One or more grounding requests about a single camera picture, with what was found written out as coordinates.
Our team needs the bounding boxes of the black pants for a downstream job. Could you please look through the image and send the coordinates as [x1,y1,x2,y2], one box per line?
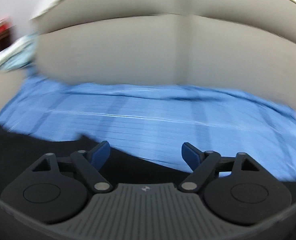
[0,125,189,195]

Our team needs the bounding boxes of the blue plaid bed sheet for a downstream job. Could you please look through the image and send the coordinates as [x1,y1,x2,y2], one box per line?
[0,68,296,181]

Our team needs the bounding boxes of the white and teal clothes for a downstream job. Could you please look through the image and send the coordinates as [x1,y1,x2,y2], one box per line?
[0,33,38,72]

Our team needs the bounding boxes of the beige padded headboard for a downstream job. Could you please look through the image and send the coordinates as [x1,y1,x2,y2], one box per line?
[0,0,296,120]

